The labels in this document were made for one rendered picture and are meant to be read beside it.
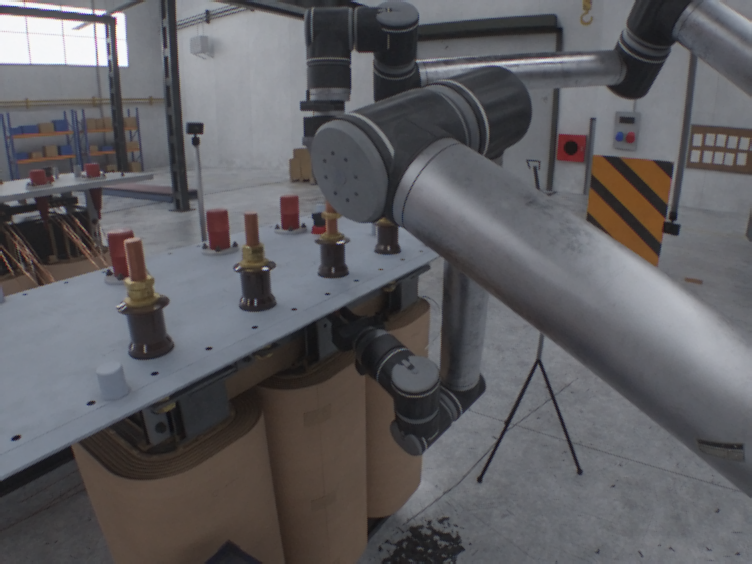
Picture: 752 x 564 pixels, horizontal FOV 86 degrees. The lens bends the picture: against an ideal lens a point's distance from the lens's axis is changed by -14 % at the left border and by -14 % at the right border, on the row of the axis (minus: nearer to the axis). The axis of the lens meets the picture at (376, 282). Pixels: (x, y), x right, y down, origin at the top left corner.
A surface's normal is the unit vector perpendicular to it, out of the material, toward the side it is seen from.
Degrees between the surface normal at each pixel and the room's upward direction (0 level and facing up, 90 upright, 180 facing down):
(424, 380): 23
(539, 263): 75
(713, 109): 90
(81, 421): 11
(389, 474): 90
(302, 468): 90
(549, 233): 46
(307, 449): 90
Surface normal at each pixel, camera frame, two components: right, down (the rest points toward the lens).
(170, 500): 0.43, 0.30
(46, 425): 0.00, -0.95
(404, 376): -0.09, -0.79
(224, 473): 0.83, 0.18
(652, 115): -0.55, 0.27
